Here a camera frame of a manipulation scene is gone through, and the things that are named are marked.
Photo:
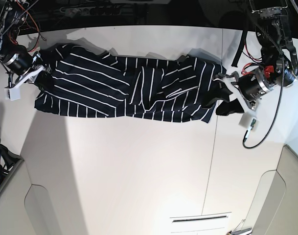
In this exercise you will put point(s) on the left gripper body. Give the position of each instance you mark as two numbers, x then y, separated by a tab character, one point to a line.
251	86

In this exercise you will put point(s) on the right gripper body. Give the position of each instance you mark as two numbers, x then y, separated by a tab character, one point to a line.
20	64

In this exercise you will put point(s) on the navy white striped T-shirt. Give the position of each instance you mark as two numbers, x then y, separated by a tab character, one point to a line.
89	85

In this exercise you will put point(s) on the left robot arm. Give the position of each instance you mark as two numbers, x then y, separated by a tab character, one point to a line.
277	65

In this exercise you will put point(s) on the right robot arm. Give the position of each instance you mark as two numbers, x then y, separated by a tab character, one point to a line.
14	14

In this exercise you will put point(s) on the black round stool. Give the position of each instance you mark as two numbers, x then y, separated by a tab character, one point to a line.
234	20

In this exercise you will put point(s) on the grey bin with blue tools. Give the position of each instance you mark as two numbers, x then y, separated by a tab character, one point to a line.
9	163

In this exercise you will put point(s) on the black ruler strip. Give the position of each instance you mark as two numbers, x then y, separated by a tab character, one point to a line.
199	219

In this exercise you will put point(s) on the beige chair right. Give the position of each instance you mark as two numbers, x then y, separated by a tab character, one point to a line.
274	210

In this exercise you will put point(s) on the beige chair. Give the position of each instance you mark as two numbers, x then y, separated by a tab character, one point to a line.
274	210
28	207

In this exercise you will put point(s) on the scissors at table edge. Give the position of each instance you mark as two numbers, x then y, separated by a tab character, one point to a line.
247	231

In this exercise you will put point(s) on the beige chair left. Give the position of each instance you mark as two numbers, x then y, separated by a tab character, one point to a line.
28	207

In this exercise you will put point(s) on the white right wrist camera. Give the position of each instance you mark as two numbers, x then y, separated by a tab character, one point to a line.
12	94

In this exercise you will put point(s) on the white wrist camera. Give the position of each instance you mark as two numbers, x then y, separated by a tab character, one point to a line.
249	121
12	94

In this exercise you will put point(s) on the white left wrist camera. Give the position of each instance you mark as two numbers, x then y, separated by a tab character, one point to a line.
249	121

